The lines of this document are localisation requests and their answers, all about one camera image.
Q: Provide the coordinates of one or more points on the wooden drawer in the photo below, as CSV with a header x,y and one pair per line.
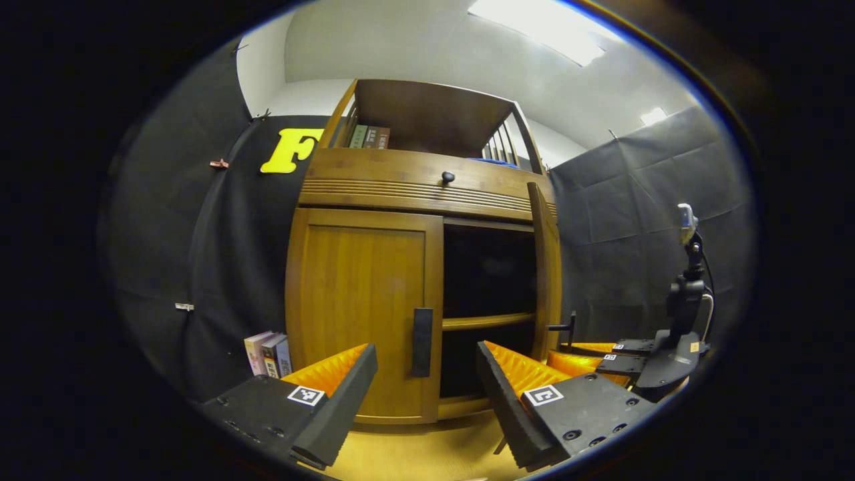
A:
x,y
381,170

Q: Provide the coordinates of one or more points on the wooden cabinet shelf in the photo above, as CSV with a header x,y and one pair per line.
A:
x,y
487,322

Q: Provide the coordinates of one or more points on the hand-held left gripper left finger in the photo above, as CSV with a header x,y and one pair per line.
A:
x,y
344,407

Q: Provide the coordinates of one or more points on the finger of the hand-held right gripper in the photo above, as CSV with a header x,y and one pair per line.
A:
x,y
621,366
631,346

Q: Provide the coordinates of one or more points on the pale pink book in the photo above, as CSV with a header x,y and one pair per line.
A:
x,y
254,351

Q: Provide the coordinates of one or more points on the black backdrop cloth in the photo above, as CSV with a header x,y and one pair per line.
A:
x,y
200,234

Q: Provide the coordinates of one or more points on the ceiling light panel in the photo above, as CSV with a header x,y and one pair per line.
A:
x,y
548,27

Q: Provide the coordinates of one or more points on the dark book with label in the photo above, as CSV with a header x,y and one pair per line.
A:
x,y
271,361

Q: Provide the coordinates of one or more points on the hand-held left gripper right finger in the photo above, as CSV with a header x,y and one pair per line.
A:
x,y
507,407

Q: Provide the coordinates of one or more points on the small ceiling light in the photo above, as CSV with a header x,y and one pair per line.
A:
x,y
653,116

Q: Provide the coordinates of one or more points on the wooden double-door shoe cabinet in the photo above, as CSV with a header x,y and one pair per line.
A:
x,y
427,113

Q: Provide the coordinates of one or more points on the blue grey book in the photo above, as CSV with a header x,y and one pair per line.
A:
x,y
285,357

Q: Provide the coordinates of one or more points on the green book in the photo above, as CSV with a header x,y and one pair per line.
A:
x,y
359,137

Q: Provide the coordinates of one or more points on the wooden shoe cabinet door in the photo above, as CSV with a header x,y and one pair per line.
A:
x,y
361,300
546,267

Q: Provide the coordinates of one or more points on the blue cloth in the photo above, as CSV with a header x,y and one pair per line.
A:
x,y
501,162

